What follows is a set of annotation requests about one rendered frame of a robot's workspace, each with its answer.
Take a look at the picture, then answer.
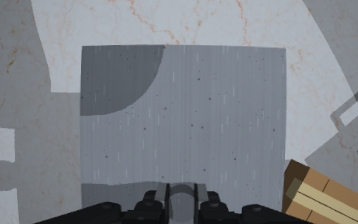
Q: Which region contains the grey metal lid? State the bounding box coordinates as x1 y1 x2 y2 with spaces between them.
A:
80 45 287 224

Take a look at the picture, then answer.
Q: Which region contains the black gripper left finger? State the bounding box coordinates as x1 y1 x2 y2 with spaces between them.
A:
34 183 170 224

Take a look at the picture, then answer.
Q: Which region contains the brown cardboard box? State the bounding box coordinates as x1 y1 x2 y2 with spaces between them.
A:
282 159 358 224

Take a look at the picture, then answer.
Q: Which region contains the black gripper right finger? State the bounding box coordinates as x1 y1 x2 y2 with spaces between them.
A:
194 183 314 224

